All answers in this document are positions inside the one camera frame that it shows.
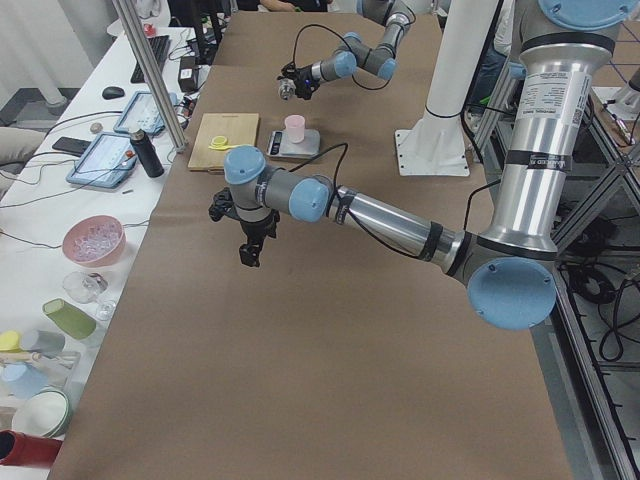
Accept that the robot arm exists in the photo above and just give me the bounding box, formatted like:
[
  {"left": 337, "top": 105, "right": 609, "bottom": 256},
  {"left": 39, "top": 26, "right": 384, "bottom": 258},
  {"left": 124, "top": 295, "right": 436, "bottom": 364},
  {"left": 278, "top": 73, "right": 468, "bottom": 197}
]
[
  {"left": 277, "top": 1, "right": 416, "bottom": 100},
  {"left": 209, "top": 1, "right": 634, "bottom": 330}
]

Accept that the black smartphone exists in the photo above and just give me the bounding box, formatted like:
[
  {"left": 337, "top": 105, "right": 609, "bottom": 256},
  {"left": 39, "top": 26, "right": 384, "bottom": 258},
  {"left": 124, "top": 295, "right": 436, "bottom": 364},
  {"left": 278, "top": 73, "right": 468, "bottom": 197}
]
[{"left": 52, "top": 136, "right": 91, "bottom": 156}]

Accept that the blue teach pendant far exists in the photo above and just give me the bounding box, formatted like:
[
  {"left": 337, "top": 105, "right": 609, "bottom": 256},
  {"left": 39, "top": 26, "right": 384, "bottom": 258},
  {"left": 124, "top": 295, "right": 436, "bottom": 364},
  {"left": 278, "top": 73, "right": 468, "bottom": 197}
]
[{"left": 113, "top": 91, "right": 164, "bottom": 136}]

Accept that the glass sauce bottle metal spout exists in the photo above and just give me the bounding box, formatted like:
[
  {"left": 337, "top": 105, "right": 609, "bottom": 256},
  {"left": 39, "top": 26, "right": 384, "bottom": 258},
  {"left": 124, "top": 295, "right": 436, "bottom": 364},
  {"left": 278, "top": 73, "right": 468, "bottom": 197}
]
[{"left": 278, "top": 77, "right": 296, "bottom": 101}]

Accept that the black keyboard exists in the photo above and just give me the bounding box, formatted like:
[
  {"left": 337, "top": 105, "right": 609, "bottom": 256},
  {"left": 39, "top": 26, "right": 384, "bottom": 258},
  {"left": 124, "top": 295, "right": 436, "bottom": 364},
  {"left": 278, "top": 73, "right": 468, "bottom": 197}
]
[{"left": 130, "top": 34, "right": 172, "bottom": 85}]

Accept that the black computer mouse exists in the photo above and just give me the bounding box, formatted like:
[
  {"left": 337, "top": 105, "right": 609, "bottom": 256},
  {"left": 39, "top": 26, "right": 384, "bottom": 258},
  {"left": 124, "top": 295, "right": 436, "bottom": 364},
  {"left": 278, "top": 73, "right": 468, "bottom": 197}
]
[{"left": 102, "top": 86, "right": 125, "bottom": 100}]

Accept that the aluminium frame post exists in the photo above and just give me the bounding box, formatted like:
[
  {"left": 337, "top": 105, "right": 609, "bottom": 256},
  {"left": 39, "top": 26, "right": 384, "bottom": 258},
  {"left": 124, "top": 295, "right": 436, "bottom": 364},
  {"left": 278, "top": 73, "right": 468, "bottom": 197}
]
[{"left": 112, "top": 0, "right": 187, "bottom": 153}]

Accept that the black thermos bottle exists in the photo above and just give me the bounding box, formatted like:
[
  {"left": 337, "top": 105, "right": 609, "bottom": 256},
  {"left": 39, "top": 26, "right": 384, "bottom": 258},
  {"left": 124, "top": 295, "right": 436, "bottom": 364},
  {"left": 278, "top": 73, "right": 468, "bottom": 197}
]
[{"left": 129, "top": 126, "right": 164, "bottom": 178}]

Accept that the lemon slice front bottom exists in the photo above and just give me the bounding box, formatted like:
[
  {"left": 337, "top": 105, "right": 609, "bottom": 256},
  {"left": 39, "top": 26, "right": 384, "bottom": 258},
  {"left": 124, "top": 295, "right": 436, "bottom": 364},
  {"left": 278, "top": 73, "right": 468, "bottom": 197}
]
[{"left": 208, "top": 135, "right": 229, "bottom": 146}]

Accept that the yellow plastic knife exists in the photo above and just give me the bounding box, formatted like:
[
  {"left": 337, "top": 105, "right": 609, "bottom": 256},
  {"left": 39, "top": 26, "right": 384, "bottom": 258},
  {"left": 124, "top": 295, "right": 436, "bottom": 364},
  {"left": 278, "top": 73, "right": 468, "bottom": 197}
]
[{"left": 208, "top": 144, "right": 246, "bottom": 151}]

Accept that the grey plastic cup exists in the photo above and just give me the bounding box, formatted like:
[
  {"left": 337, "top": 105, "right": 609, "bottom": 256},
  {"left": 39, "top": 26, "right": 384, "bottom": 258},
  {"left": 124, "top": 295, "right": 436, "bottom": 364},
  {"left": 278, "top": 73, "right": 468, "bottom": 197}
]
[{"left": 19, "top": 329, "right": 66, "bottom": 355}]

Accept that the blue teach pendant near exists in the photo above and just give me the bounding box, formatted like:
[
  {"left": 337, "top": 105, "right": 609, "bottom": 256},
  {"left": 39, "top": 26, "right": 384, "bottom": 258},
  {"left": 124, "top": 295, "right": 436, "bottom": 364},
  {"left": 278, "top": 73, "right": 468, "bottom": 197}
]
[{"left": 66, "top": 132, "right": 137, "bottom": 189}]

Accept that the yellow plastic cup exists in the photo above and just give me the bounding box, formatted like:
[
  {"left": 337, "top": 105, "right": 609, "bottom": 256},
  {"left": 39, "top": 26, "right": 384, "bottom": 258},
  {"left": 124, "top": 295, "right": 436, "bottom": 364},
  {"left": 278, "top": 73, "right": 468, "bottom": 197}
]
[{"left": 0, "top": 330, "right": 22, "bottom": 353}]

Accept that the blue teach pendant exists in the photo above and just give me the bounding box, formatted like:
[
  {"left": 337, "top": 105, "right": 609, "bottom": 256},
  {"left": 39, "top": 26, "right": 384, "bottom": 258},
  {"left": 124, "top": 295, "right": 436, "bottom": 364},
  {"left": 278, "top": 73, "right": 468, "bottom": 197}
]
[
  {"left": 113, "top": 91, "right": 164, "bottom": 136},
  {"left": 66, "top": 132, "right": 137, "bottom": 189}
]

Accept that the light blue plastic cup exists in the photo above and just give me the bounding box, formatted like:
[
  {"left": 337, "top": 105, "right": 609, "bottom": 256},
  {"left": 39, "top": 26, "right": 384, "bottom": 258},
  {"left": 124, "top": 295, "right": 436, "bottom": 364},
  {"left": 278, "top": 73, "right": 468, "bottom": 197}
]
[{"left": 1, "top": 362, "right": 48, "bottom": 399}]

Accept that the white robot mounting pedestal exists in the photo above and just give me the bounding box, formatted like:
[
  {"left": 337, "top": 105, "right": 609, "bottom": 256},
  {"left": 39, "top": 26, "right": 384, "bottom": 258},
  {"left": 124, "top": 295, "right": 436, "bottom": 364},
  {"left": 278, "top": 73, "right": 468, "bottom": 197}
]
[{"left": 396, "top": 1, "right": 481, "bottom": 177}]

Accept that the pink bowl with ice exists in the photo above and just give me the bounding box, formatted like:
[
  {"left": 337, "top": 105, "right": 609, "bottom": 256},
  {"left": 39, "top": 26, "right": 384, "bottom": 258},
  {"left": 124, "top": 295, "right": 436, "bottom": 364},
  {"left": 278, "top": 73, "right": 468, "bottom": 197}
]
[{"left": 62, "top": 215, "right": 126, "bottom": 268}]

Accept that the black power adapter box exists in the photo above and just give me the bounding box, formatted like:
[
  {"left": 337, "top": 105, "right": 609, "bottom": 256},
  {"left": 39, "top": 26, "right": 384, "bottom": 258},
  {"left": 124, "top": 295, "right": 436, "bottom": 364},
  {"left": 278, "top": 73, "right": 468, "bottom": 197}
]
[{"left": 178, "top": 55, "right": 199, "bottom": 93}]

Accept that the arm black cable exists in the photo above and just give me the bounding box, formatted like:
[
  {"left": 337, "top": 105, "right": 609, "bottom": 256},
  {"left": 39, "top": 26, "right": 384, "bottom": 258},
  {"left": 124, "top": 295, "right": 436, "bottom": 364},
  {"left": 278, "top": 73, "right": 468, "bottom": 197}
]
[
  {"left": 297, "top": 142, "right": 350, "bottom": 187},
  {"left": 291, "top": 23, "right": 396, "bottom": 91}
]

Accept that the digital kitchen scale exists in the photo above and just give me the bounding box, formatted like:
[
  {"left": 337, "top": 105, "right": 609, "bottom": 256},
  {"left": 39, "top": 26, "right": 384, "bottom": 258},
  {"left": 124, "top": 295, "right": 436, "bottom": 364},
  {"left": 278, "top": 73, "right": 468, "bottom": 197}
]
[{"left": 266, "top": 129, "right": 321, "bottom": 159}]

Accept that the pink plastic cup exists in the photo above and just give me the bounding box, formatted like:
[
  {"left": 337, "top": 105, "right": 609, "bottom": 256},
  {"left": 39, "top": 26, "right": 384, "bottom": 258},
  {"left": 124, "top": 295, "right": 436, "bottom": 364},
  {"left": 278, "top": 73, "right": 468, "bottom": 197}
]
[{"left": 284, "top": 114, "right": 306, "bottom": 144}]

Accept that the bamboo cutting board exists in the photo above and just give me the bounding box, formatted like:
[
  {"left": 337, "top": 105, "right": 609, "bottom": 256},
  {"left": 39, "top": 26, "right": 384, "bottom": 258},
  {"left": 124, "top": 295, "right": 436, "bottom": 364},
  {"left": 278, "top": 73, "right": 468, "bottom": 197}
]
[{"left": 187, "top": 113, "right": 259, "bottom": 172}]

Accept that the white green rimmed bowl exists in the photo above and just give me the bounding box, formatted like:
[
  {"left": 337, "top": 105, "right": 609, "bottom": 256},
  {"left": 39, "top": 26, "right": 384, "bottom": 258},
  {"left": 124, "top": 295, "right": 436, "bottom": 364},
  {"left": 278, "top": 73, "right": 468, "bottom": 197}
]
[{"left": 12, "top": 389, "right": 72, "bottom": 438}]

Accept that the clear wine glass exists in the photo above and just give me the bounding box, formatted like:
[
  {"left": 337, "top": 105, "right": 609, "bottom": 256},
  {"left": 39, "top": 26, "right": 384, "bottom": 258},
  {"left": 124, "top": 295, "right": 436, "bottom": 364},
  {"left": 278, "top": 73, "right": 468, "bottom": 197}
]
[{"left": 62, "top": 271, "right": 116, "bottom": 322}]

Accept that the red cylindrical container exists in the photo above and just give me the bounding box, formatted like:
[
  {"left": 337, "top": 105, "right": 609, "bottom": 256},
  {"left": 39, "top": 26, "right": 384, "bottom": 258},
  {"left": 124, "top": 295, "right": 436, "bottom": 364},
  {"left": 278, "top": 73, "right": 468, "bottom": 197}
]
[{"left": 1, "top": 430, "right": 63, "bottom": 468}]

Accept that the green plastic cup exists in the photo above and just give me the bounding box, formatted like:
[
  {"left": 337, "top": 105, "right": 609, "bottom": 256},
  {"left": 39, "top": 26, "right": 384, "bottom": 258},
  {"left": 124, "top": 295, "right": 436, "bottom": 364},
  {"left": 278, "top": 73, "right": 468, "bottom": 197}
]
[{"left": 42, "top": 298, "right": 97, "bottom": 340}]

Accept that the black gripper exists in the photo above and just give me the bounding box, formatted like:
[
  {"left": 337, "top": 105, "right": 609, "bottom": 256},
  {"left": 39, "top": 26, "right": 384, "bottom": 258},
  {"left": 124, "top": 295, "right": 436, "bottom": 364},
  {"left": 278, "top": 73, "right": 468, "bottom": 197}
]
[
  {"left": 239, "top": 212, "right": 278, "bottom": 267},
  {"left": 281, "top": 62, "right": 320, "bottom": 99}
]

